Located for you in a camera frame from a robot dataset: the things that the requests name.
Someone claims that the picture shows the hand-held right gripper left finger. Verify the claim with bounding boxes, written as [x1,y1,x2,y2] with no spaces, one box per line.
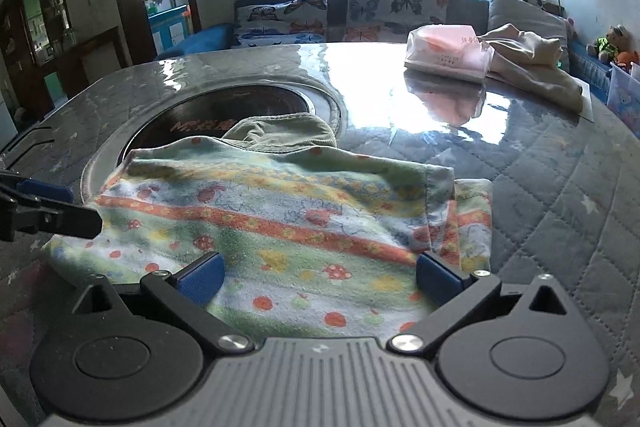
[70,252,253,353]

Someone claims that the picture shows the grey quilted table cover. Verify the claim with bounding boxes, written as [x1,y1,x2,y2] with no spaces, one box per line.
[0,42,640,423]

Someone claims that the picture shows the small butterfly print cushion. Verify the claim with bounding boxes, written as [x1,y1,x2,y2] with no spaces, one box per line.
[234,0,330,48]

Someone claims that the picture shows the clear plastic storage box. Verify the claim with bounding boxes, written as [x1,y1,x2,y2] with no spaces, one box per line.
[605,62,640,132]

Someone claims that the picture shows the brown teddy bear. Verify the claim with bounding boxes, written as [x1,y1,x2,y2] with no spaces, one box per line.
[587,24,632,64]

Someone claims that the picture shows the white paper sheet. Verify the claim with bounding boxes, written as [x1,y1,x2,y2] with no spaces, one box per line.
[575,79,597,124]

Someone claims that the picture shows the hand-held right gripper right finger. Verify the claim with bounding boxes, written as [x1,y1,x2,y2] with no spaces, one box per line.
[390,252,581,353]

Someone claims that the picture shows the blue sofa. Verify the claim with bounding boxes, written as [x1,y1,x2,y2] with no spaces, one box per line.
[152,0,640,132]

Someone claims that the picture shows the large butterfly print cushion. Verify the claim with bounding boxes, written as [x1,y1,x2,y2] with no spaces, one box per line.
[346,0,450,44]

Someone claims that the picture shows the pink tissue pack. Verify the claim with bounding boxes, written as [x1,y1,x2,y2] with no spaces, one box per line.
[404,24,496,84]

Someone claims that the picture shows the dark wooden cabinet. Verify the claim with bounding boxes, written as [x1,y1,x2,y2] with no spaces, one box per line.
[0,0,126,122]

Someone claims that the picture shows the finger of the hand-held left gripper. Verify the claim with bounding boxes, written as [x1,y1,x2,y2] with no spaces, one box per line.
[0,169,75,208]
[0,194,104,243]

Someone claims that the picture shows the light blue furniture piece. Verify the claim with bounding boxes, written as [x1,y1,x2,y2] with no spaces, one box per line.
[147,4,193,52]

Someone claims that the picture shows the beige cloth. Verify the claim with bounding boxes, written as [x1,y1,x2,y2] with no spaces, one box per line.
[477,23,585,115]

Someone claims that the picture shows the grey pillow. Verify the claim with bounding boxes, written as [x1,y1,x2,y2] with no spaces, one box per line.
[487,0,571,72]

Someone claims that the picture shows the floral striped garment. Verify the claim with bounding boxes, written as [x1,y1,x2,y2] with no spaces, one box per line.
[40,113,496,340]

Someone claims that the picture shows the round black induction cooktop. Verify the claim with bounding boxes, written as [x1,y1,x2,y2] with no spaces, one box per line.
[80,79,346,208]

